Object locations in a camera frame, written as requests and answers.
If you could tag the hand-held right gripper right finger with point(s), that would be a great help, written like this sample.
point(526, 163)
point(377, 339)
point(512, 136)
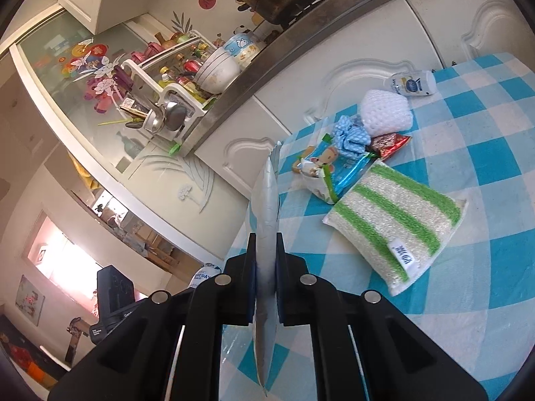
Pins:
point(279, 296)

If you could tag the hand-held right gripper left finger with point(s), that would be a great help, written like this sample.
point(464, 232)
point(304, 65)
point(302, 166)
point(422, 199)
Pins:
point(252, 292)

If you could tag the silver foil packet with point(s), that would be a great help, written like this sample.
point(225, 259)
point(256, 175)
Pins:
point(265, 200)

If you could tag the red snack wrapper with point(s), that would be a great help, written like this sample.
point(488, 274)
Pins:
point(388, 144)

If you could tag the white printed plastic bag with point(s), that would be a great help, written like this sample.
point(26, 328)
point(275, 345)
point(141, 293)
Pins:
point(207, 275)

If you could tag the yellow hanging cloth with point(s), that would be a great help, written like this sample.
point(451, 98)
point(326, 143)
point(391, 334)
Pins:
point(83, 173)

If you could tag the green snack packet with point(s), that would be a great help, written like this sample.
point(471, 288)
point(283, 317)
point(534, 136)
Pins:
point(307, 169)

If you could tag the green striped scrubbing cloth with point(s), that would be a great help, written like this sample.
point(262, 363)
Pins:
point(388, 217)

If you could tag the blue cow snack wrapper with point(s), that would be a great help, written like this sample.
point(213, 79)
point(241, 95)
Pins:
point(338, 161)

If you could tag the green clip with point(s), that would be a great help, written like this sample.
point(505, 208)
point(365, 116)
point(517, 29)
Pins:
point(175, 148)

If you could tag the frosted glass sliding door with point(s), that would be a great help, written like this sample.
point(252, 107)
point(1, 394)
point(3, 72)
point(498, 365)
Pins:
point(83, 133)

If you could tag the blue dotted cloth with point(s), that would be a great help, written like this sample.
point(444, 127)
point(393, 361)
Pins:
point(349, 138)

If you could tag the yellow green chopsticks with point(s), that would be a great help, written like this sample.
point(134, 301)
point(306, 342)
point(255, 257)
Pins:
point(113, 122)

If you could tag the metal ladle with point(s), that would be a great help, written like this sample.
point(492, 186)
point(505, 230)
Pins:
point(171, 117)

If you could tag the white foam fruit net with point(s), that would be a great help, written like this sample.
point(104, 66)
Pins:
point(384, 110)

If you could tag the flower stickers on glass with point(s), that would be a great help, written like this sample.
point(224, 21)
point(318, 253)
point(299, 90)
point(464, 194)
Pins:
point(96, 75)

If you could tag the white ceramic bowl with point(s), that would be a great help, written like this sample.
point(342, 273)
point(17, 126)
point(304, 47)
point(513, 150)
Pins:
point(217, 71)

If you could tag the white plastic kitchen rack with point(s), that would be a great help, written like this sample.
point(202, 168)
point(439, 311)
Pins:
point(138, 71)

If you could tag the row of condiment bottles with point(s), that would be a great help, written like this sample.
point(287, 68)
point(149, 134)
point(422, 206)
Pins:
point(188, 67)

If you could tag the white blue cartoon cup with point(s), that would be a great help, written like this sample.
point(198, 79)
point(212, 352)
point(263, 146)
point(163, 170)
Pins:
point(242, 48)

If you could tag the small white bottle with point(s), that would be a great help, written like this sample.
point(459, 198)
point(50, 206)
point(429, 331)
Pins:
point(411, 83)

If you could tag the white kitchen cabinet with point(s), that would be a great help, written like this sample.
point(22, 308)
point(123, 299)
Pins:
point(376, 29)

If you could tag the framed wall picture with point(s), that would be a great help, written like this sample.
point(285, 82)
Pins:
point(30, 300)

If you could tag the round red wall sticker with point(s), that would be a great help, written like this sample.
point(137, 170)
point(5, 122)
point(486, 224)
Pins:
point(207, 0)

